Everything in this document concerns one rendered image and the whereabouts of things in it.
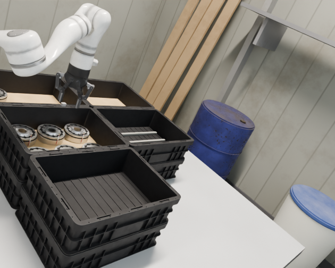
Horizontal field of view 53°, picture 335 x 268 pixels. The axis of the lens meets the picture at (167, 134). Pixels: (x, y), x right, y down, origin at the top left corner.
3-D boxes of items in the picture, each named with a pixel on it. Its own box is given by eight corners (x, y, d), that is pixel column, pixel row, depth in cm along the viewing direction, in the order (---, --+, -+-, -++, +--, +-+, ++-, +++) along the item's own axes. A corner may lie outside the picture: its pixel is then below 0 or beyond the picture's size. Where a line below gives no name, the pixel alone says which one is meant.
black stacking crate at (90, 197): (64, 260, 85) (77, 228, 81) (19, 186, 102) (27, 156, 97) (168, 224, 115) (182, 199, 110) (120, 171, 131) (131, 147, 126)
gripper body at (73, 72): (65, 60, 112) (58, 85, 115) (90, 70, 113) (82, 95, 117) (72, 56, 119) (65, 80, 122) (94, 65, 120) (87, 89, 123)
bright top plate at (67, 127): (70, 137, 129) (70, 136, 128) (60, 124, 135) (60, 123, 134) (93, 137, 136) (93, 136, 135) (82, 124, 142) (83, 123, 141)
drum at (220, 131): (227, 195, 319) (267, 127, 289) (193, 204, 282) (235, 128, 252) (191, 163, 347) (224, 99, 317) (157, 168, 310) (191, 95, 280)
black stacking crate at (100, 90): (83, 130, 148) (91, 107, 143) (53, 97, 164) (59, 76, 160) (147, 127, 177) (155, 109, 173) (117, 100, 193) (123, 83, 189)
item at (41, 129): (44, 140, 120) (44, 138, 120) (32, 125, 126) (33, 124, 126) (69, 139, 128) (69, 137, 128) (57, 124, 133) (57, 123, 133)
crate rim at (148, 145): (129, 151, 127) (131, 145, 126) (89, 111, 144) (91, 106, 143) (193, 144, 157) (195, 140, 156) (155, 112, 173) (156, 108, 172)
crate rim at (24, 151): (25, 161, 98) (27, 154, 97) (-9, 109, 114) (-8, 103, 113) (129, 151, 127) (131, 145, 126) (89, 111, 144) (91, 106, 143)
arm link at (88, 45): (102, 57, 116) (81, 46, 118) (116, 14, 111) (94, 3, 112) (92, 58, 110) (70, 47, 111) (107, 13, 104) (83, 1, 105)
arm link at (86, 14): (88, -3, 110) (61, 9, 100) (110, 8, 109) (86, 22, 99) (86, 17, 115) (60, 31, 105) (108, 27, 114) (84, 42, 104)
